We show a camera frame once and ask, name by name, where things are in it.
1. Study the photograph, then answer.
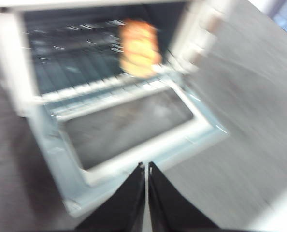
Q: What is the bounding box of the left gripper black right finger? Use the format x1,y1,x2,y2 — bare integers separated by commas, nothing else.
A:
147,161,221,232

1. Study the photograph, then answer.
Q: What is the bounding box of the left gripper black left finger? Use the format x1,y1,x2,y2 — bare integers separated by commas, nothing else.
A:
74,162,145,232

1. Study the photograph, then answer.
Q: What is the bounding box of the glass oven door with handle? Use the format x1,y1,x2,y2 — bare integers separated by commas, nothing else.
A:
29,77,230,218

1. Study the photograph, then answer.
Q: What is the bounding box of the golden brown bread loaf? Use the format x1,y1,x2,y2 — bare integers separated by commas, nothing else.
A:
117,18,162,78

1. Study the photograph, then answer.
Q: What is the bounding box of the cream Toshiba toaster oven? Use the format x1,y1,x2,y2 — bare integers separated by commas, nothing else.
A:
0,0,231,218

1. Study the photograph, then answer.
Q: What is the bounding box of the cream round oven knob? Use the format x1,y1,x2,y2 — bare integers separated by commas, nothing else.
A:
204,14,226,34

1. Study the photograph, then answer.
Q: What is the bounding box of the metal wire oven rack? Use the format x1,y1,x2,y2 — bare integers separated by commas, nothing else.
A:
24,19,178,103

